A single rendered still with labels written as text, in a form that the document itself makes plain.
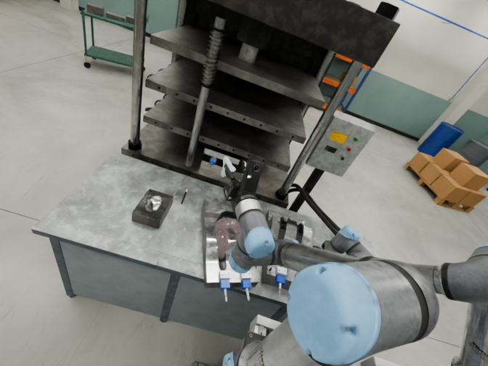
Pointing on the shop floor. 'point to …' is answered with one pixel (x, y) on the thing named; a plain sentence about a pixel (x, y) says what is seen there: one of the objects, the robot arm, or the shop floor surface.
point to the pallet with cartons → (449, 179)
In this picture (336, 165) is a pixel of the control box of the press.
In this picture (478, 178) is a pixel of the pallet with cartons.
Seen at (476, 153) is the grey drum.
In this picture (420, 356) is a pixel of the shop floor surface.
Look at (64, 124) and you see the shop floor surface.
